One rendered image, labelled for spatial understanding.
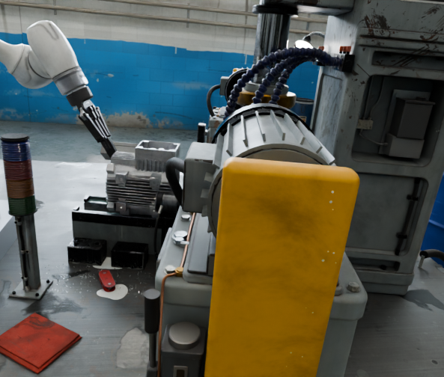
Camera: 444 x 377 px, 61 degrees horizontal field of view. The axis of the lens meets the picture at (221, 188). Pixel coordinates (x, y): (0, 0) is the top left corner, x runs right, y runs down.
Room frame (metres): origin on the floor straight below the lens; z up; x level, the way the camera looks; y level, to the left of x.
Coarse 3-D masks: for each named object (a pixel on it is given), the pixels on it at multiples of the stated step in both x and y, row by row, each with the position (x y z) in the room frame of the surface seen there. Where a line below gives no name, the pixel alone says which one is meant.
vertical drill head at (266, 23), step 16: (272, 16) 1.09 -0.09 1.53; (288, 16) 1.10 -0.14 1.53; (256, 32) 1.13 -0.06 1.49; (272, 32) 1.09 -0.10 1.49; (288, 32) 1.12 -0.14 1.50; (256, 48) 1.11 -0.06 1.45; (272, 48) 1.09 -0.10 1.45; (272, 64) 1.09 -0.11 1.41; (256, 80) 1.10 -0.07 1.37; (240, 96) 1.08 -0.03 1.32; (288, 96) 1.07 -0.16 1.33
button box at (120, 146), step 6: (114, 144) 1.34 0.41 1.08; (120, 144) 1.34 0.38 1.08; (126, 144) 1.34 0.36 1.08; (132, 144) 1.35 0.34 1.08; (138, 144) 1.35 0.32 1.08; (102, 150) 1.33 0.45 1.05; (120, 150) 1.33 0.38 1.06; (126, 150) 1.33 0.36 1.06; (132, 150) 1.33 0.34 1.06; (108, 156) 1.34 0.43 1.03
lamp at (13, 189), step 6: (6, 180) 0.81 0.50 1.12; (12, 180) 0.81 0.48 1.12; (18, 180) 0.81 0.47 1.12; (24, 180) 0.81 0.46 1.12; (30, 180) 0.83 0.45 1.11; (6, 186) 0.81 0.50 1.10; (12, 186) 0.80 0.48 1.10; (18, 186) 0.81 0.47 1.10; (24, 186) 0.81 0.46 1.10; (30, 186) 0.83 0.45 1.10; (12, 192) 0.81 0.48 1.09; (18, 192) 0.81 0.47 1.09; (24, 192) 0.81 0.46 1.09; (30, 192) 0.83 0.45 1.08
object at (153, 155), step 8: (144, 144) 1.16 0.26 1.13; (152, 144) 1.18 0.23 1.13; (160, 144) 1.18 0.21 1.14; (168, 144) 1.18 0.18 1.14; (176, 144) 1.16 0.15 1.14; (136, 152) 1.08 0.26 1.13; (144, 152) 1.08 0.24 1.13; (152, 152) 1.08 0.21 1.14; (160, 152) 1.08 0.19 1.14; (168, 152) 1.08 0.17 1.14; (176, 152) 1.10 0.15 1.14; (136, 160) 1.08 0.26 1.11; (144, 160) 1.08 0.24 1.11; (152, 160) 1.08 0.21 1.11; (160, 160) 1.08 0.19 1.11; (136, 168) 1.08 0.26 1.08; (144, 168) 1.08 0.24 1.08; (152, 168) 1.08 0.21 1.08; (160, 168) 1.08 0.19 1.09
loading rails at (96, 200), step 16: (96, 208) 1.16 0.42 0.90; (80, 224) 1.06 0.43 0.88; (96, 224) 1.06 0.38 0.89; (112, 224) 1.06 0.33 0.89; (128, 224) 1.06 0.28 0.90; (144, 224) 1.06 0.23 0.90; (112, 240) 1.06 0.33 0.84; (128, 240) 1.06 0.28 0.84; (144, 240) 1.06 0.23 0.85; (160, 240) 1.06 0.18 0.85
